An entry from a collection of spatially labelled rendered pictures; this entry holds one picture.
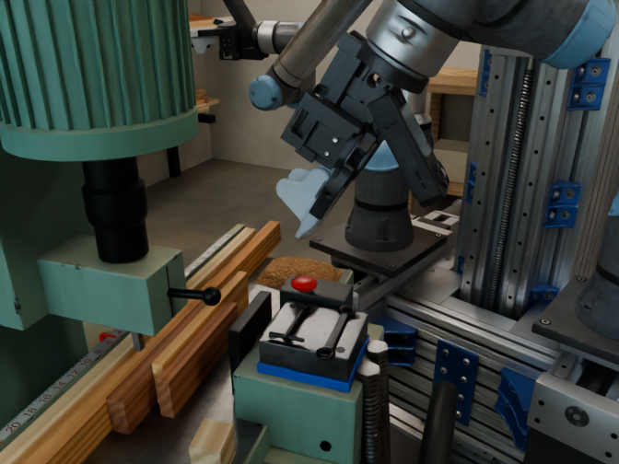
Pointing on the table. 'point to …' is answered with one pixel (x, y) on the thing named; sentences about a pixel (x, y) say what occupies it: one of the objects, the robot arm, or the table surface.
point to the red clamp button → (304, 283)
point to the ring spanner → (335, 333)
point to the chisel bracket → (112, 285)
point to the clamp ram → (249, 329)
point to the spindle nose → (116, 208)
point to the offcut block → (213, 443)
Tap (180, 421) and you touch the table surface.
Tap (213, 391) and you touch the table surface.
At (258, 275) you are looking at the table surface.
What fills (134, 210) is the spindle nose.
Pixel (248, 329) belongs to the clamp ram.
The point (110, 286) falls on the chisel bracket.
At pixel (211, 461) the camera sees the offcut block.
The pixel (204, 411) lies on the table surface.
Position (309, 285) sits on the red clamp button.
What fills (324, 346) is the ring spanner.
